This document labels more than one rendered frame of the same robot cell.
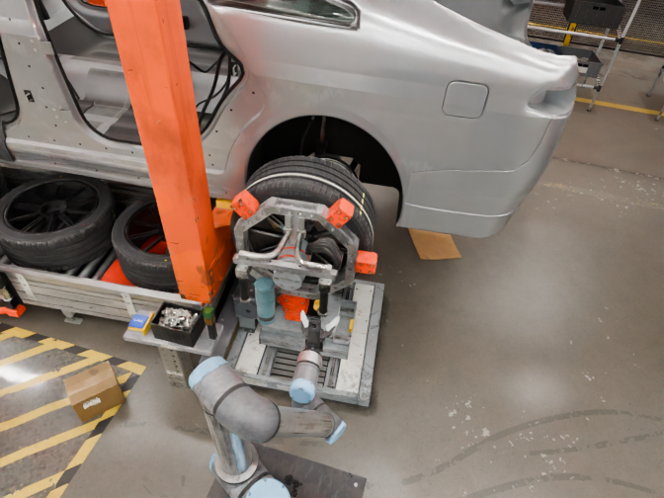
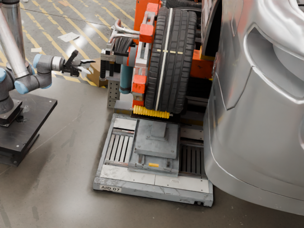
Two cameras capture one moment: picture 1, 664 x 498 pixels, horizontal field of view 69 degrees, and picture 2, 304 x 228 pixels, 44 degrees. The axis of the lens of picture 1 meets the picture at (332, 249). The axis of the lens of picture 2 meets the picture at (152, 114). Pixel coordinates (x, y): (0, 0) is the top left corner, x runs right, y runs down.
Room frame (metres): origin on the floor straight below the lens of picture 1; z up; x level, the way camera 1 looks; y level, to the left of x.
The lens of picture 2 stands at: (1.38, -2.00, 2.07)
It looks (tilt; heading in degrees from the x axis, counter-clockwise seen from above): 38 degrees down; 83
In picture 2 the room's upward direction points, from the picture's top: 8 degrees clockwise
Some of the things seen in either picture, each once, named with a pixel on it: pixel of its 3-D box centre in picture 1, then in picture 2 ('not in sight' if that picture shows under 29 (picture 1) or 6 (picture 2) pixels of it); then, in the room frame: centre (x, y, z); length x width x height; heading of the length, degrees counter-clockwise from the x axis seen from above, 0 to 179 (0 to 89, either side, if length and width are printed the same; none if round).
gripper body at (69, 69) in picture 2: (313, 344); (71, 67); (1.08, 0.04, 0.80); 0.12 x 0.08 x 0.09; 173
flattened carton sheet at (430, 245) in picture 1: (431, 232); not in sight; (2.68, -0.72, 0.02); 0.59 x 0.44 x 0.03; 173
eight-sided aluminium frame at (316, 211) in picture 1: (295, 252); (144, 57); (1.53, 0.16, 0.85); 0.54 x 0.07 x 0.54; 83
